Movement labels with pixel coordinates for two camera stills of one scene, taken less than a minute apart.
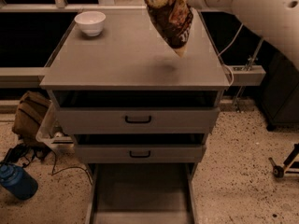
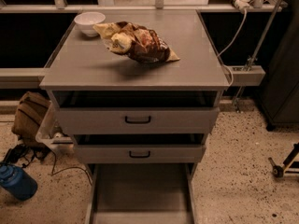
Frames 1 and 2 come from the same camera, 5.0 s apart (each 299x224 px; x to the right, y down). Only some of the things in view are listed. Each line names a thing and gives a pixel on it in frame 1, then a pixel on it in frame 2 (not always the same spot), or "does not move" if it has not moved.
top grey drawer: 137,120 does not move
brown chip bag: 174,20 to 135,40
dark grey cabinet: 281,91 does not move
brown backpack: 29,114 does not move
